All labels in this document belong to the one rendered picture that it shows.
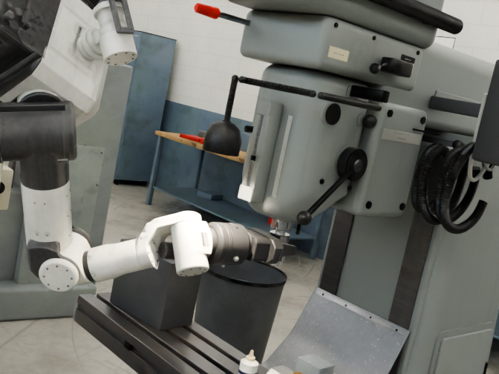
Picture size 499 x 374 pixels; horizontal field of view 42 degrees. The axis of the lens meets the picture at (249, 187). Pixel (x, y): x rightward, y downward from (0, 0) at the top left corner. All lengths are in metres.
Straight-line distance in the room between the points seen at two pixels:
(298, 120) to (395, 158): 0.28
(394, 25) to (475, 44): 4.73
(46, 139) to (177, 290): 0.69
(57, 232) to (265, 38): 0.57
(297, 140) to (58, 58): 0.49
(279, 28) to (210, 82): 7.07
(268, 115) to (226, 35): 7.01
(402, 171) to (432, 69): 0.24
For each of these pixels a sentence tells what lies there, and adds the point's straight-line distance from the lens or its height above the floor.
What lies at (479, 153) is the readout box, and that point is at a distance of 1.42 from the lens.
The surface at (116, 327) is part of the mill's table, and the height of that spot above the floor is 0.89.
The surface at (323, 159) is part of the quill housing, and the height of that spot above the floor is 1.46.
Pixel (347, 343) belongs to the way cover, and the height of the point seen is 0.97.
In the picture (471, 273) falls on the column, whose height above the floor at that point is 1.22.
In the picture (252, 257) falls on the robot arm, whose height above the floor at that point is 1.22.
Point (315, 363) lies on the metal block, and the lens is 1.40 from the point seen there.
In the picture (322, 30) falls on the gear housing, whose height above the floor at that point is 1.70.
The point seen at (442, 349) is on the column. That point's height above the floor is 1.02.
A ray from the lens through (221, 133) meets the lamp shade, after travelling 1.24.
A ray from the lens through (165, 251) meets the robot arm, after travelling 1.35.
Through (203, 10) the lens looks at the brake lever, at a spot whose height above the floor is 1.70.
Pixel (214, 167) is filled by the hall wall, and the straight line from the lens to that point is 8.14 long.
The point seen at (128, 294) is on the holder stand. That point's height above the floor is 0.95.
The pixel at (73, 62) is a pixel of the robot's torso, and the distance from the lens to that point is 1.35.
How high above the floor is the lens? 1.57
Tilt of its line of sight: 8 degrees down
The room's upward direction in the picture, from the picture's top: 12 degrees clockwise
